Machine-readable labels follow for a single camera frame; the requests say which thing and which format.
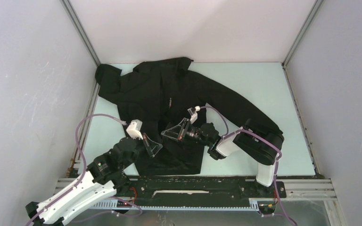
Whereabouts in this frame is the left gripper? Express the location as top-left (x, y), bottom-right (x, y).
top-left (121, 133), bottom-right (163, 170)

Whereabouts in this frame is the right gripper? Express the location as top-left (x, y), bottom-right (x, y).
top-left (162, 117), bottom-right (211, 146)

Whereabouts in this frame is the black jacket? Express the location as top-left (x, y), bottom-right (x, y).
top-left (95, 56), bottom-right (285, 177)

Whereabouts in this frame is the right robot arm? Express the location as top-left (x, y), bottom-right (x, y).
top-left (161, 118), bottom-right (284, 197)

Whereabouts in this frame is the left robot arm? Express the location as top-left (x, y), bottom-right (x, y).
top-left (25, 134), bottom-right (163, 226)

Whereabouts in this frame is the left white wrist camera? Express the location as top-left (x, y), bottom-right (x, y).
top-left (126, 120), bottom-right (143, 140)

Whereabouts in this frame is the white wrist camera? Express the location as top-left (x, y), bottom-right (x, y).
top-left (188, 106), bottom-right (200, 124)
top-left (126, 120), bottom-right (143, 140)

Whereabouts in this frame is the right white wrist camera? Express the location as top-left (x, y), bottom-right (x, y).
top-left (188, 106), bottom-right (200, 124)

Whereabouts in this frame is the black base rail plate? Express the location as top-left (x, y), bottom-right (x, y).
top-left (117, 176), bottom-right (287, 207)

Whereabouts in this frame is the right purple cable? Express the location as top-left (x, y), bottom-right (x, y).
top-left (198, 106), bottom-right (297, 226)

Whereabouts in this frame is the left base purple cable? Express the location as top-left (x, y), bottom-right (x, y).
top-left (109, 196), bottom-right (143, 217)

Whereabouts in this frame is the grey slotted cable duct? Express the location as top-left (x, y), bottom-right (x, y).
top-left (91, 199), bottom-right (274, 211)

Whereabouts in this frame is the left aluminium frame post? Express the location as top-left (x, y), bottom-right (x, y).
top-left (60, 0), bottom-right (101, 66)

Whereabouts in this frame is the aluminium frame post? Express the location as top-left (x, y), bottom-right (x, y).
top-left (282, 0), bottom-right (324, 69)
top-left (60, 0), bottom-right (101, 66)

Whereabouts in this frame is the right aluminium frame post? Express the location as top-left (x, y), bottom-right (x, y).
top-left (282, 0), bottom-right (324, 69)

